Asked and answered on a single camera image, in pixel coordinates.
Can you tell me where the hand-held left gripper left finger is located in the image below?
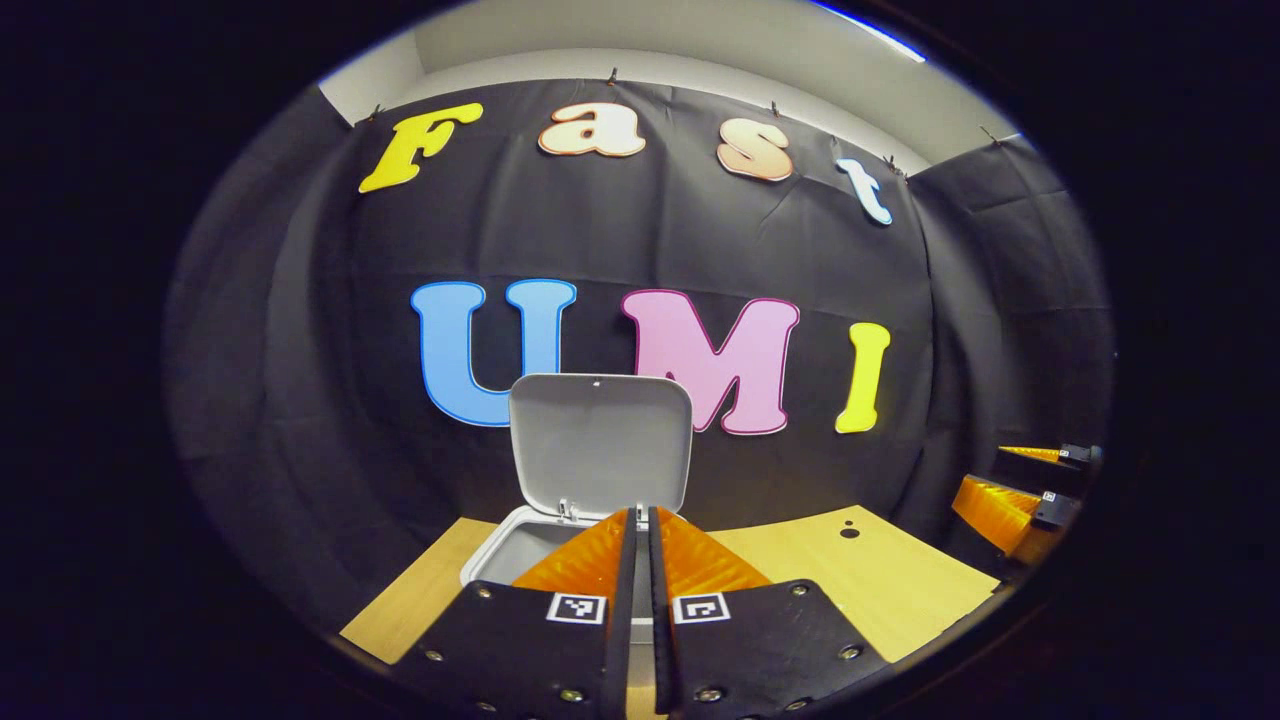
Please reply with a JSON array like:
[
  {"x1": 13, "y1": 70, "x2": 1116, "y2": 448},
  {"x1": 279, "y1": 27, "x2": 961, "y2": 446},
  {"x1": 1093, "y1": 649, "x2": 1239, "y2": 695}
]
[{"x1": 390, "y1": 507, "x2": 638, "y2": 720}]

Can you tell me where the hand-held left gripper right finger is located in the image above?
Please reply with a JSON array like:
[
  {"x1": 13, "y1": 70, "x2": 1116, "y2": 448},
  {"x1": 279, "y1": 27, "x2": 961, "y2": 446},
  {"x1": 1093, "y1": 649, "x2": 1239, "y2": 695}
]
[{"x1": 648, "y1": 505, "x2": 891, "y2": 720}]

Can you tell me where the white desktop garbage bin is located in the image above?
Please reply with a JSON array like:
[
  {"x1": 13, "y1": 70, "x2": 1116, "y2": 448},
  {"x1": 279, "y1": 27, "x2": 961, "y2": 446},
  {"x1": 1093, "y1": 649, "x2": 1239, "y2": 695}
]
[{"x1": 460, "y1": 373, "x2": 694, "y2": 646}]

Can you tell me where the wooden desktop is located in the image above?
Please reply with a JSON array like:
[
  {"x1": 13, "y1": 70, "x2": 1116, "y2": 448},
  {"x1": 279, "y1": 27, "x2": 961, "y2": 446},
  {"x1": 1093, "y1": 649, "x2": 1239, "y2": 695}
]
[{"x1": 340, "y1": 505, "x2": 1001, "y2": 720}]

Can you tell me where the black backdrop cloth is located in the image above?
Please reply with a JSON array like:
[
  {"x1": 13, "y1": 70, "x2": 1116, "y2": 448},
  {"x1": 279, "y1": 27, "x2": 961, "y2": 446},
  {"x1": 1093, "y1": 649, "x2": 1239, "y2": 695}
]
[{"x1": 165, "y1": 75, "x2": 1116, "y2": 641}]

